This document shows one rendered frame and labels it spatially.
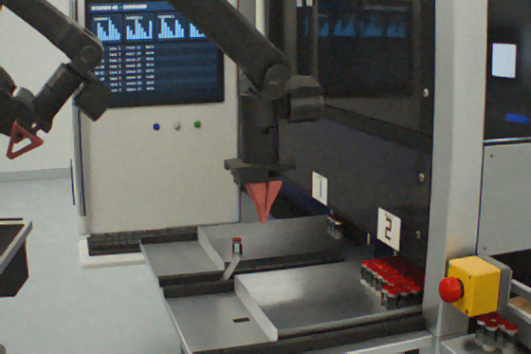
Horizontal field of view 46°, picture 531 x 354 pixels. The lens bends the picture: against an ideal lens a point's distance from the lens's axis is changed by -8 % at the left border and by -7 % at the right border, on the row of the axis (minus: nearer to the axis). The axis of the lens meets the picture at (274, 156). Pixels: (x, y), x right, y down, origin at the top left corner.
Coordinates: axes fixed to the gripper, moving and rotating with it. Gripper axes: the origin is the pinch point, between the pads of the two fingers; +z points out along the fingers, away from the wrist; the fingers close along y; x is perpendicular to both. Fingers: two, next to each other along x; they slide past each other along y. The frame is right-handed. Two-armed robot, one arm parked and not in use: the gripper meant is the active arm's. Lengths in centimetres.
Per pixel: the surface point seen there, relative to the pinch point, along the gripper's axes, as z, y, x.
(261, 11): -33, 21, 65
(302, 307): 20.9, 9.5, 8.2
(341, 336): 19.4, 10.2, -8.0
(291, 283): 20.8, 11.4, 19.9
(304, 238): 22, 24, 47
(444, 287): 9.1, 22.7, -18.2
